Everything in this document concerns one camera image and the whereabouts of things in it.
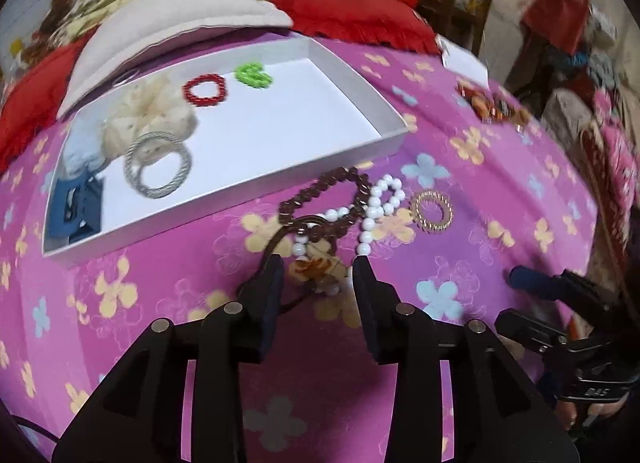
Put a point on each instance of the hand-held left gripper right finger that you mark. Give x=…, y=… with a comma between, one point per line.
x=367, y=303

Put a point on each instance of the amber flower pendant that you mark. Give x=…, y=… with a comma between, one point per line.
x=312, y=268

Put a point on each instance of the pink patterned blanket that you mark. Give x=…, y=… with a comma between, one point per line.
x=617, y=153

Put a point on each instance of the white card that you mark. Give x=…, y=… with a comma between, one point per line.
x=465, y=65

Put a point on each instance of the cream fluffy scrunchie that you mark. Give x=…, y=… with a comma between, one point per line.
x=150, y=108

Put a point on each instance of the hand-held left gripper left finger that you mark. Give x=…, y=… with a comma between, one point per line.
x=270, y=303

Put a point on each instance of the light blue fluffy scrunchie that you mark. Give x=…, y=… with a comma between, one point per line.
x=82, y=155

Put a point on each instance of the white cushion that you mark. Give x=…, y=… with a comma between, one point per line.
x=175, y=18

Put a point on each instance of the blue hair clip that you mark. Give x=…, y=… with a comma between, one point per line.
x=60, y=213

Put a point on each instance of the person's right hand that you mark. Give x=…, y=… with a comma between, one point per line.
x=602, y=410

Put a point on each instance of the red fringed pillow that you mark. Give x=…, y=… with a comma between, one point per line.
x=350, y=8

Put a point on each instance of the red cloth bag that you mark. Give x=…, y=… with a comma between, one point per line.
x=560, y=3

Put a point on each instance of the white cardboard box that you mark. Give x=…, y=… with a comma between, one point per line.
x=250, y=143

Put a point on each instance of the cluster of brown hair clips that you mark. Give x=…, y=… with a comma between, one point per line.
x=485, y=105

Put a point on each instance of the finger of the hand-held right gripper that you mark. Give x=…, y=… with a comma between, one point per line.
x=530, y=279
x=525, y=328

